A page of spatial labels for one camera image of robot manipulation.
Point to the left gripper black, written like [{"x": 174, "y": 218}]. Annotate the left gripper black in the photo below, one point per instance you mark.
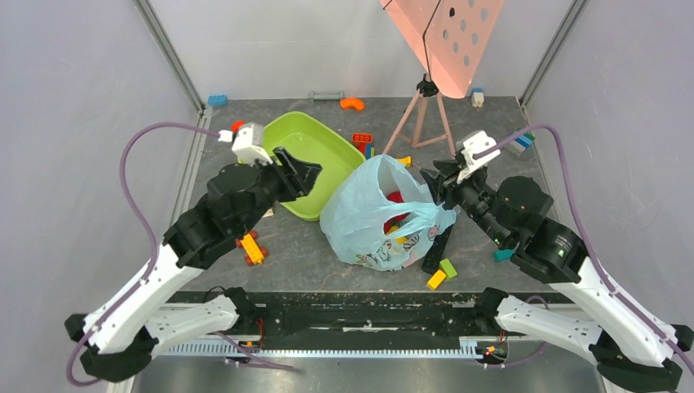
[{"x": 300, "y": 174}]

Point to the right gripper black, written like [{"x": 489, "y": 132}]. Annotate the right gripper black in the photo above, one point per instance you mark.
[{"x": 448, "y": 184}]

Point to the lime green plastic tray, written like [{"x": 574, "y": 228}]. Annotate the lime green plastic tray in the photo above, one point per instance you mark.
[{"x": 307, "y": 139}]

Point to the light blue printed plastic bag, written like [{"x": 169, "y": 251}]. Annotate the light blue printed plastic bag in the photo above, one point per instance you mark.
[{"x": 352, "y": 220}]

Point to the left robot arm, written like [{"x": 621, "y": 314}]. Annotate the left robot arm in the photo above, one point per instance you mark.
[{"x": 118, "y": 340}]

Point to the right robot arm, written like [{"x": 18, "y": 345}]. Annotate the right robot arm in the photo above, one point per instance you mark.
[{"x": 628, "y": 346}]

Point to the red fake fruit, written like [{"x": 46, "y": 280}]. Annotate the red fake fruit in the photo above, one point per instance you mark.
[
  {"x": 394, "y": 221},
  {"x": 395, "y": 197}
]

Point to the yellow arch toy block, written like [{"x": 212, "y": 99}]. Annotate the yellow arch toy block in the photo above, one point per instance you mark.
[{"x": 406, "y": 161}]

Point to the orange toy brick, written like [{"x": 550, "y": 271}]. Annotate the orange toy brick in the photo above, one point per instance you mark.
[{"x": 362, "y": 138}]

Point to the red blue toy brick stack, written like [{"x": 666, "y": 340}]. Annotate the red blue toy brick stack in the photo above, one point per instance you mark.
[{"x": 367, "y": 150}]

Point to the white blue small brick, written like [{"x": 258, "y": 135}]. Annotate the white blue small brick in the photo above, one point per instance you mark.
[{"x": 477, "y": 97}]

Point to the grey blue green brick stack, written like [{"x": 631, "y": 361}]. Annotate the grey blue green brick stack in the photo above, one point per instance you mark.
[{"x": 522, "y": 144}]

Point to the red semicircle toy block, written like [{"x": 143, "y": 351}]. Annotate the red semicircle toy block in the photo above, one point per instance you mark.
[{"x": 237, "y": 125}]

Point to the yellow red toy car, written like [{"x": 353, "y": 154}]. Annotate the yellow red toy car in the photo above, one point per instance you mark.
[{"x": 255, "y": 254}]

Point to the orange arch toy block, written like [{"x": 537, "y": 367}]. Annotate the orange arch toy block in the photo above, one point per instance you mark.
[{"x": 352, "y": 104}]

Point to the black toy microphone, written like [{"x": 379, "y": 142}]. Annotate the black toy microphone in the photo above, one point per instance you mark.
[{"x": 434, "y": 255}]

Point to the green toy block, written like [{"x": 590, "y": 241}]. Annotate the green toy block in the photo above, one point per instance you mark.
[{"x": 447, "y": 268}]

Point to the teal toy cube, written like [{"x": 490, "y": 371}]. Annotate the teal toy cube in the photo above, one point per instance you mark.
[{"x": 502, "y": 255}]

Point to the pink perforated board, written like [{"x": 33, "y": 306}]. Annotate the pink perforated board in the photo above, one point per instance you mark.
[{"x": 447, "y": 37}]

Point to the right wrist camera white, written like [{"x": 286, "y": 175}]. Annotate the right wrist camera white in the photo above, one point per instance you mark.
[{"x": 474, "y": 152}]

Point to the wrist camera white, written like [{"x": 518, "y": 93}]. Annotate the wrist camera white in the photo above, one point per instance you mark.
[
  {"x": 247, "y": 144},
  {"x": 474, "y": 152}
]

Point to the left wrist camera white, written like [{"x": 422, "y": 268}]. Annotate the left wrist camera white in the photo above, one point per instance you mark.
[{"x": 247, "y": 144}]

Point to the grey metal handle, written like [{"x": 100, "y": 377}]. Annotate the grey metal handle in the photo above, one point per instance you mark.
[{"x": 326, "y": 96}]

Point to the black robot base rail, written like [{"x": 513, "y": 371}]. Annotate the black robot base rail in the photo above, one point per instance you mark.
[{"x": 363, "y": 320}]

